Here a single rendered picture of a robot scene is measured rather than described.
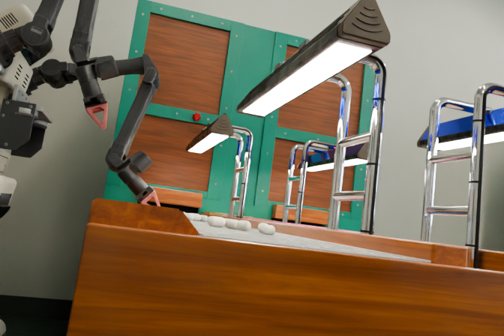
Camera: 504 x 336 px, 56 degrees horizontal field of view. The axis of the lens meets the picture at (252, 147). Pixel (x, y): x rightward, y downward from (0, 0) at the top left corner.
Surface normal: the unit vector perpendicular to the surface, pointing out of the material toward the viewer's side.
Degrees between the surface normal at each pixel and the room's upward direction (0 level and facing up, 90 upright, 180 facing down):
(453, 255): 90
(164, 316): 90
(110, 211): 90
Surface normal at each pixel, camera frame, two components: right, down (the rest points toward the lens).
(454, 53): 0.27, -0.11
